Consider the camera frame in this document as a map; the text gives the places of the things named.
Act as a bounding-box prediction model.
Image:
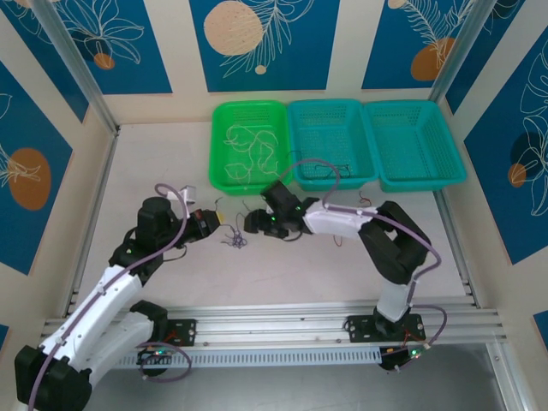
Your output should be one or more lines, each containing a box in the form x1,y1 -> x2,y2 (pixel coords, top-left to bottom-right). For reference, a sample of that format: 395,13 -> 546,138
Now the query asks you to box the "thin red cable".
332,191 -> 374,248

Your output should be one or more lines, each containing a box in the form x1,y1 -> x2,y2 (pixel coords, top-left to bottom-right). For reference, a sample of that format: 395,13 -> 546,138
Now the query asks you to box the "teal plastic basket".
363,99 -> 468,194
286,98 -> 380,193

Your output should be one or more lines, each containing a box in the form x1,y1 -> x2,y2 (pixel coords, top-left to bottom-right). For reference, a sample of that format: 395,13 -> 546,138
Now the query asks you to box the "aluminium corner post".
429,0 -> 498,104
32,0 -> 122,138

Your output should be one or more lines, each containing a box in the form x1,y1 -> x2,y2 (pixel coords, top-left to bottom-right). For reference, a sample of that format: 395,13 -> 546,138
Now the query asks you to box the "thin white cable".
222,122 -> 284,186

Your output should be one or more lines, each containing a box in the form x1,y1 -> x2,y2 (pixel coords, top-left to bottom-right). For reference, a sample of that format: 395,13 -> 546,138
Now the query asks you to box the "aluminium side rail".
63,126 -> 121,319
433,188 -> 481,310

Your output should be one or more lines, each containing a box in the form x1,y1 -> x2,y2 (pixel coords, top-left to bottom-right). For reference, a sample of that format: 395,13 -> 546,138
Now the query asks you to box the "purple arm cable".
32,182 -> 194,408
276,158 -> 450,351

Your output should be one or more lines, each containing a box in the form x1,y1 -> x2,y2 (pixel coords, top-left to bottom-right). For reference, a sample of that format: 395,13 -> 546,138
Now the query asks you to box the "green plastic basket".
208,99 -> 295,198

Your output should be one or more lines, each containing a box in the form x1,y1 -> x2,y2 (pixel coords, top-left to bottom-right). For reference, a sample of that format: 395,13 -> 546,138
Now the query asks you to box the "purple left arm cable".
32,182 -> 194,408

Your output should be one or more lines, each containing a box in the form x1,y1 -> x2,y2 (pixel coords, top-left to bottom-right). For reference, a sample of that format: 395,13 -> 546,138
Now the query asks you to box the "small circuit board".
136,348 -> 176,366
380,344 -> 430,372

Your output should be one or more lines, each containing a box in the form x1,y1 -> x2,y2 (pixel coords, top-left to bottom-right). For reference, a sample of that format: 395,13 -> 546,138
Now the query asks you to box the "thin purple cable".
211,195 -> 259,251

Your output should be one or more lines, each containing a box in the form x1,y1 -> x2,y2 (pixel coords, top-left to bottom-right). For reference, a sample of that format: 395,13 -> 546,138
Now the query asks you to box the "grey slotted cable duct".
122,345 -> 383,370

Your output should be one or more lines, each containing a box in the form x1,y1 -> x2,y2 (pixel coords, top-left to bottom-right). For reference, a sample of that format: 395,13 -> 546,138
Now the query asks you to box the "thin black cable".
285,149 -> 353,179

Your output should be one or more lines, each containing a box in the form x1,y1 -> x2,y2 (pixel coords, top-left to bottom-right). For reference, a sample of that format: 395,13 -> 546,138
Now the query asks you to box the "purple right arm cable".
276,158 -> 450,351

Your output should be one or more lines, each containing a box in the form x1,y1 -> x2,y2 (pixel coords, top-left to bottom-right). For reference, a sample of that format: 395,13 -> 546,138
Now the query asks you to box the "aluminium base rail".
40,301 -> 503,357

